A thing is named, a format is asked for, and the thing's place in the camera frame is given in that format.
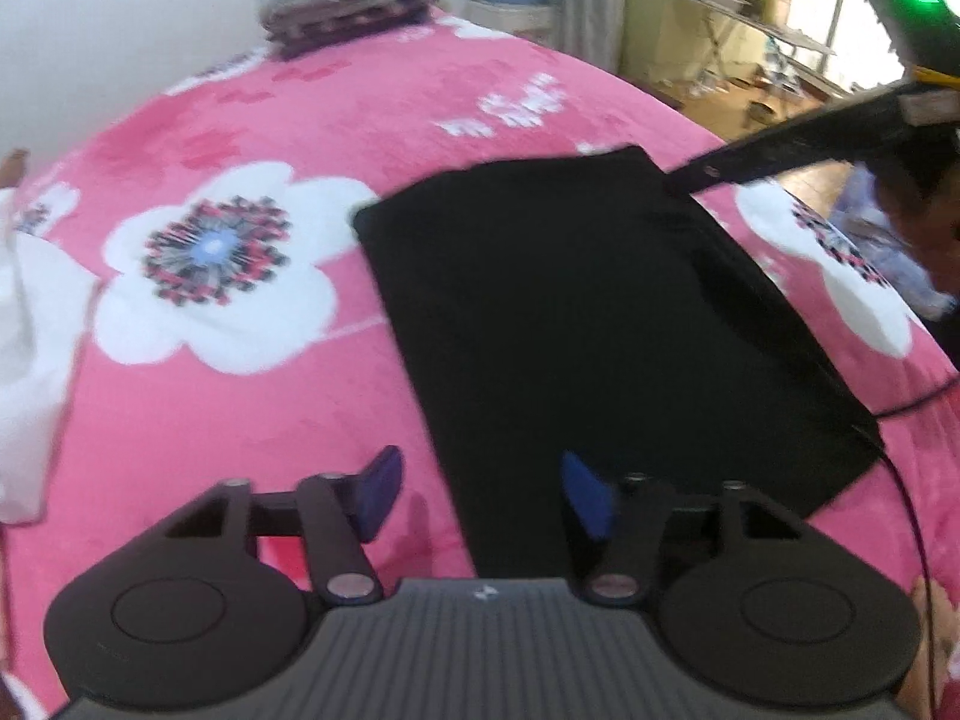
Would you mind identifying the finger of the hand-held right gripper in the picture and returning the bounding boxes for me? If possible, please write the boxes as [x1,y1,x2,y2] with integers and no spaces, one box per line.
[664,90,910,200]

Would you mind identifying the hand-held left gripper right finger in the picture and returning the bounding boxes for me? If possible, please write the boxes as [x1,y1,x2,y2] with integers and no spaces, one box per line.
[561,451,811,607]

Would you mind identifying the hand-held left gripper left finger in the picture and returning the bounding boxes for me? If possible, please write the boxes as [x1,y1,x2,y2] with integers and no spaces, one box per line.
[161,445,404,605]

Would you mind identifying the black printed t-shirt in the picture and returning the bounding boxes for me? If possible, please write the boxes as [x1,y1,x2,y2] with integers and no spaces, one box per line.
[352,146,882,578]

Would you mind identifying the dark patterned folded clothes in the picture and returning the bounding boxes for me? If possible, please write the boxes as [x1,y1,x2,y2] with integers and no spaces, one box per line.
[259,0,440,59]

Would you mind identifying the person's right hand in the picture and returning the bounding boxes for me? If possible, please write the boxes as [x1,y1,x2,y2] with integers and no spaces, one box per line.
[874,157,960,293]

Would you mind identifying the folding metal table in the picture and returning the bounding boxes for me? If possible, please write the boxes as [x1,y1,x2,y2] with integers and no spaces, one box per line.
[679,0,837,95]

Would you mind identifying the lavender padded jacket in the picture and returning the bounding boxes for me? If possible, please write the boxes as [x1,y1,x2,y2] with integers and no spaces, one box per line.
[829,165,953,323]

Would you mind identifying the pink floral blanket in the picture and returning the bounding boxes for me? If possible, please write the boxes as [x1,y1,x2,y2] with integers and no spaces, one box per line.
[0,11,960,713]

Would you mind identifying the beige curtain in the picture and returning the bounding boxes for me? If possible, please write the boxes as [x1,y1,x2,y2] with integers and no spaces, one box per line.
[555,0,627,74]

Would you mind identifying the white water dispenser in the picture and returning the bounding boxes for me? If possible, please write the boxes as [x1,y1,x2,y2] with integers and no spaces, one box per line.
[469,0,557,53]

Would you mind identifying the white cloth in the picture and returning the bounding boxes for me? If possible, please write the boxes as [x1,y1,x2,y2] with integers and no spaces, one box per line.
[0,187,100,526]

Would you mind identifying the black cable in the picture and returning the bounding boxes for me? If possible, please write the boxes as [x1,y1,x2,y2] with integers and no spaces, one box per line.
[851,379,960,698]

